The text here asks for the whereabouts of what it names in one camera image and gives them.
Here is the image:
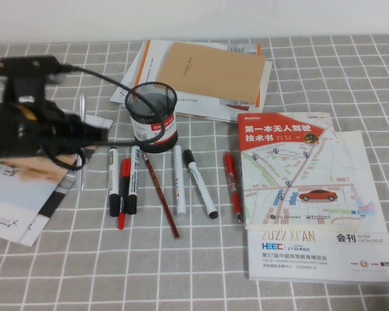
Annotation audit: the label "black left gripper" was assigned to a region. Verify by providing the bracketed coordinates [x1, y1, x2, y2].
[0, 95, 110, 161]

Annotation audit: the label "grey metallic pen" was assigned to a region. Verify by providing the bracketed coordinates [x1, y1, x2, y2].
[78, 93, 87, 193]

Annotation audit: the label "slim red and black pen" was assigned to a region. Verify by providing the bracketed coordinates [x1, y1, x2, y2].
[117, 157, 132, 230]

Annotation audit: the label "black mesh pen holder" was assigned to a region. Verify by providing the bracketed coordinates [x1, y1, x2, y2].
[124, 82, 179, 154]

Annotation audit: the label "red gel pen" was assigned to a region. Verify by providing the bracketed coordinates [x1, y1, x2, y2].
[224, 151, 243, 224]

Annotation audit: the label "white paper sheet with logo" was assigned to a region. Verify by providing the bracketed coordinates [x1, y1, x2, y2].
[109, 48, 144, 106]

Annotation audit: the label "white marker with brown label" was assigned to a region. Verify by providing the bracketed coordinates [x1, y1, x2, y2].
[108, 146, 121, 218]

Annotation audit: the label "white marker with black cap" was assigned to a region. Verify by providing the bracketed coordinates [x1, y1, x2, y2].
[126, 144, 142, 215]

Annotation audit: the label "white brochure with dark photo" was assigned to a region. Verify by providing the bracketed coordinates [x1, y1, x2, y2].
[18, 113, 115, 248]

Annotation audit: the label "dark red wooden pencil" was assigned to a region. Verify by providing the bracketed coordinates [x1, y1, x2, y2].
[141, 152, 182, 240]

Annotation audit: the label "white paint marker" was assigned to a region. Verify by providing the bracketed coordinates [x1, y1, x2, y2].
[172, 144, 187, 218]

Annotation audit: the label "white brochure with orange stripe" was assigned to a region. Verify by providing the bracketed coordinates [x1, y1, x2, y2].
[134, 39, 274, 124]

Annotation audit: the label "white whiteboard marker, black ends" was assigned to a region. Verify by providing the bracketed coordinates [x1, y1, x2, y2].
[182, 148, 220, 220]

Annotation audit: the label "brown kraft notebook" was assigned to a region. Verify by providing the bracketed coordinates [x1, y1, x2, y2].
[156, 41, 268, 108]

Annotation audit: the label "grey checked tablecloth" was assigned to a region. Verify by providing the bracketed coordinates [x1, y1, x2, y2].
[0, 34, 389, 311]

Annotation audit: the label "red and white car book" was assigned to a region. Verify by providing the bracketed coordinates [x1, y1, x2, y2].
[236, 111, 364, 231]

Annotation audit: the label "white exhibition catalogue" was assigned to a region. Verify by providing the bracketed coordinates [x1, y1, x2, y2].
[246, 130, 389, 287]

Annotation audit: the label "black camera cable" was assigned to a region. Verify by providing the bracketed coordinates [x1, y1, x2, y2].
[40, 63, 165, 170]

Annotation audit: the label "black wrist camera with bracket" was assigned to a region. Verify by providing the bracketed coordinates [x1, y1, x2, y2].
[0, 55, 62, 102]

